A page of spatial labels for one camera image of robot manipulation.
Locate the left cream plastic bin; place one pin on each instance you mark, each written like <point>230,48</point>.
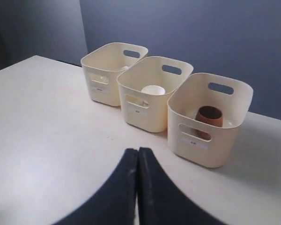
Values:
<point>102,67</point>

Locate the right cream plastic bin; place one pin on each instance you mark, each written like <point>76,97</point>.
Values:
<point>197,141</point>

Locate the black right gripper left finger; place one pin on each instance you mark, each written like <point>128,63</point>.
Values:
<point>114,202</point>

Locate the white paper cup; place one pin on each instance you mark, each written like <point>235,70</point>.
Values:
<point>151,90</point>

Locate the brown wooden cup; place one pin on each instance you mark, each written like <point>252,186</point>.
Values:
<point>210,115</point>

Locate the cream plastic bin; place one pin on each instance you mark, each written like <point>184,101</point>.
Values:
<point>197,141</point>
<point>154,70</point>
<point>102,67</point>

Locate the middle cream plastic bin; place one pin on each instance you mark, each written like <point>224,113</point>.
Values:
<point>154,70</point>

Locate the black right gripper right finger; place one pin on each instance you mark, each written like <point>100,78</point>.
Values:
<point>160,201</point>

